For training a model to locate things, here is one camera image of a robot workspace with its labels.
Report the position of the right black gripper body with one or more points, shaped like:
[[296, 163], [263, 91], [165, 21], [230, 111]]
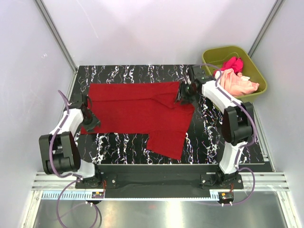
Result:
[[187, 93]]

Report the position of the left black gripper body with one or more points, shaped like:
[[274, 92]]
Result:
[[91, 121]]

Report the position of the red t-shirt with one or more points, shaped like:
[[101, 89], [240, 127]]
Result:
[[149, 108]]

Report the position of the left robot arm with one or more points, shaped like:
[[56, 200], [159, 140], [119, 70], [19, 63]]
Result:
[[59, 153]]

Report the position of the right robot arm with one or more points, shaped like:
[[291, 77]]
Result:
[[238, 126]]

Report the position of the olive green plastic bin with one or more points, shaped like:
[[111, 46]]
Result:
[[218, 56]]

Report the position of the pink peach t-shirt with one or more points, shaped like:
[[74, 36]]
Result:
[[237, 84]]

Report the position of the black marble pattern mat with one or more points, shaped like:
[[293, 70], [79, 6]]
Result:
[[203, 143]]

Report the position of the magenta t-shirt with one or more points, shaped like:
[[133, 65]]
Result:
[[235, 63]]

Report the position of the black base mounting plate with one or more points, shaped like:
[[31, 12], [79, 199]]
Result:
[[206, 176]]

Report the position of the left aluminium corner post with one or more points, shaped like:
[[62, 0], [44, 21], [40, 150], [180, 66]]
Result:
[[55, 33]]

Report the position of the aluminium corner post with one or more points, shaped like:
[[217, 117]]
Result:
[[266, 25], [55, 33]]

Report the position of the aluminium frame rail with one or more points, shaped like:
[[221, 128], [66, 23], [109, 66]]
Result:
[[272, 181]]

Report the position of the white slotted cable duct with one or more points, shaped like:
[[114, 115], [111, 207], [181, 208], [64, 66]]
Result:
[[99, 195]]

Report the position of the right aluminium corner post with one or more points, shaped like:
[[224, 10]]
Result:
[[266, 25]]

